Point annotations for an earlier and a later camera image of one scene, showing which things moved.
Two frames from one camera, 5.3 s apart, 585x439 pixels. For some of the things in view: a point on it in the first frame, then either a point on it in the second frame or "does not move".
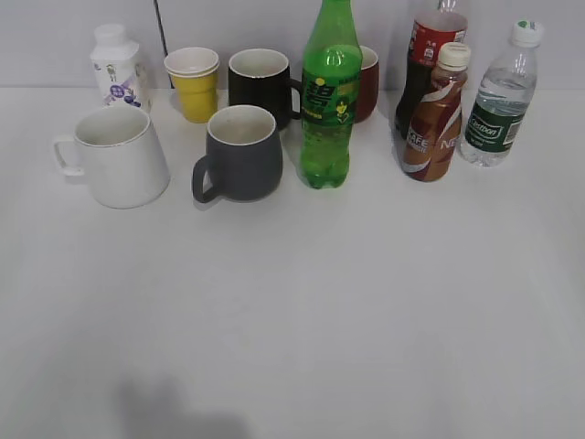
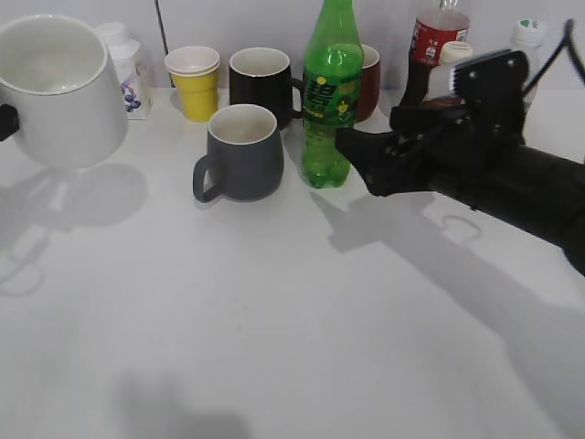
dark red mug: x=368 y=87 does not move
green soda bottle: x=331 y=75 does not move
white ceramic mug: x=116 y=150 → x=58 y=72
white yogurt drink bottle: x=122 y=80 does not move
